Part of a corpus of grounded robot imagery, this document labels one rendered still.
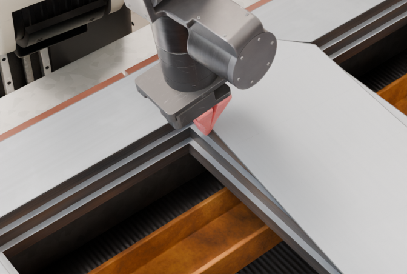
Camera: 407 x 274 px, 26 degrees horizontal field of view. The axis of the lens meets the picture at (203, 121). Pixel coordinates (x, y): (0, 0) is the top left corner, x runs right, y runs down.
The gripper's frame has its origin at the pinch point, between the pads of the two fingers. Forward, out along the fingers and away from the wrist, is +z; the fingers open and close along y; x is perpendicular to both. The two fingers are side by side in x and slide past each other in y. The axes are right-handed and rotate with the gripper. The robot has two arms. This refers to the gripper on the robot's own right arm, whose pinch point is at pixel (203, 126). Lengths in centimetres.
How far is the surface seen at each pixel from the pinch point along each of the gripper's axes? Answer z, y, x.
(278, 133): 1.0, 5.7, -5.8
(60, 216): 0.2, -18.0, 1.2
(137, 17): 96, 46, 111
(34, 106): 17.1, -8.7, 31.6
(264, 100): 1.3, 7.7, -1.0
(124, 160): 0.2, -9.0, 2.3
